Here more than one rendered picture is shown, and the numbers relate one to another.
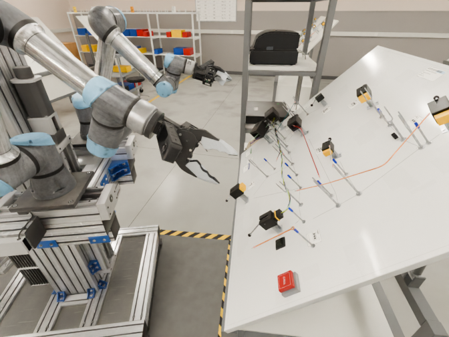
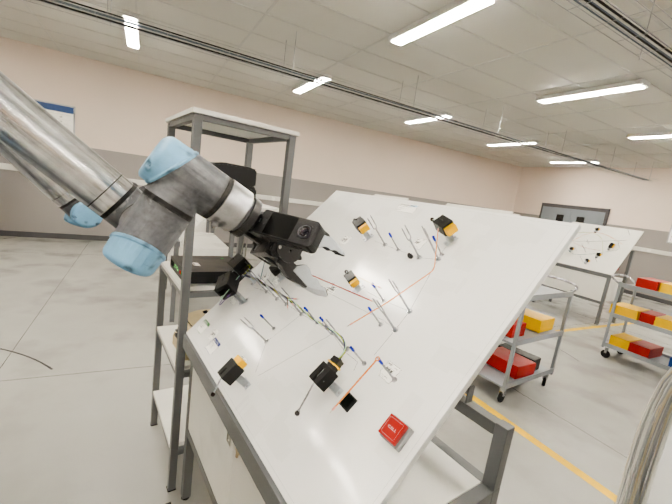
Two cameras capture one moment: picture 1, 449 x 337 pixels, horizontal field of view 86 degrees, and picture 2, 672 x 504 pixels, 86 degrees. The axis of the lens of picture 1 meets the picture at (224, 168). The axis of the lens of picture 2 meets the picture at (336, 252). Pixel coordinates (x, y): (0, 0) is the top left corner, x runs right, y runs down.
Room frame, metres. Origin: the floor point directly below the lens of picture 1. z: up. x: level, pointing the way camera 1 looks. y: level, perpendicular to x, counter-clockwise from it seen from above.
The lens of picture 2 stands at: (-0.01, 0.44, 1.59)
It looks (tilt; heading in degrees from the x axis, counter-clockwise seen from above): 10 degrees down; 318
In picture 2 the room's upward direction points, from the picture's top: 8 degrees clockwise
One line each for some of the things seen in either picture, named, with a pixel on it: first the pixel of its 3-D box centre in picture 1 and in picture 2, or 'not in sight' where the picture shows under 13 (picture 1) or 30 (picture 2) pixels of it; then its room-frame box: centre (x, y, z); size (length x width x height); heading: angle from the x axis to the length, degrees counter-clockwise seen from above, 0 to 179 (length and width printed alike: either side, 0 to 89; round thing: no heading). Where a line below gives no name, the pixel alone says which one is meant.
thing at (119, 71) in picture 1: (123, 72); not in sight; (5.96, 2.38, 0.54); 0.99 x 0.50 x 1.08; 170
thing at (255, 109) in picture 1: (265, 111); (209, 268); (1.80, -0.32, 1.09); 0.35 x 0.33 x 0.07; 174
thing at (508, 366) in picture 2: not in sight; (518, 329); (1.20, -3.15, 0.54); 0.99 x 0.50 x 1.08; 82
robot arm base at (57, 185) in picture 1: (50, 177); not in sight; (0.76, 0.68, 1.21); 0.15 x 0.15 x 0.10
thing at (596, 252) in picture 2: not in sight; (583, 269); (1.76, -7.32, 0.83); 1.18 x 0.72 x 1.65; 167
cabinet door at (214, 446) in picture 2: not in sight; (209, 425); (1.22, -0.13, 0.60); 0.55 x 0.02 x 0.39; 174
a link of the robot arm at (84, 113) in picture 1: (87, 105); not in sight; (1.26, 0.73, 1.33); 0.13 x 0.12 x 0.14; 177
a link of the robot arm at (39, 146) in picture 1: (35, 152); not in sight; (0.75, 0.68, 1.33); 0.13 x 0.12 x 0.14; 170
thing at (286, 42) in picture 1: (272, 46); (219, 181); (1.76, -0.32, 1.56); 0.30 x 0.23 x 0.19; 86
